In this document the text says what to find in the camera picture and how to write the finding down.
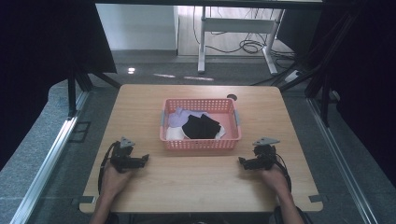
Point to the black table grommet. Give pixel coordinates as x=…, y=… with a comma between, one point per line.
x=232, y=97

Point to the black cloth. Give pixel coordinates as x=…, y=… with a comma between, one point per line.
x=200, y=127

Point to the white power strip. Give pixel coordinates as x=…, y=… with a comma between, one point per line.
x=293, y=75

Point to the lavender cloth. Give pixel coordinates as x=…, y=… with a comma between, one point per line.
x=177, y=117

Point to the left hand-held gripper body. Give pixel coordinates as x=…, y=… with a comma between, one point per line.
x=122, y=155

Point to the person's right hand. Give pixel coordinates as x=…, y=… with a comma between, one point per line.
x=277, y=180

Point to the black metal stand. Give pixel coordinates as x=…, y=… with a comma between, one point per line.
x=317, y=77
x=72, y=93

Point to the white metal desk frame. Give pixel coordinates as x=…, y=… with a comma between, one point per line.
x=236, y=25

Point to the pink plastic basket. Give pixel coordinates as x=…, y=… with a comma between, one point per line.
x=202, y=144

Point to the white cloth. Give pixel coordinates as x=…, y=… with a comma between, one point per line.
x=175, y=133

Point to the white cabinet panel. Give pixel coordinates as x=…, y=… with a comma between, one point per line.
x=137, y=26

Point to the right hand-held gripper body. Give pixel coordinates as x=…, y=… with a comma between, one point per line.
x=265, y=155

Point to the person's left hand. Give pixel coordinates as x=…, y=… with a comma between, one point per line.
x=113, y=182

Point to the aluminium floor rail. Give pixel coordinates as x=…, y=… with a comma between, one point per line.
x=46, y=165
x=342, y=161

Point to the black curtain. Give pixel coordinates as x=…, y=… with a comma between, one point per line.
x=46, y=56
x=364, y=77

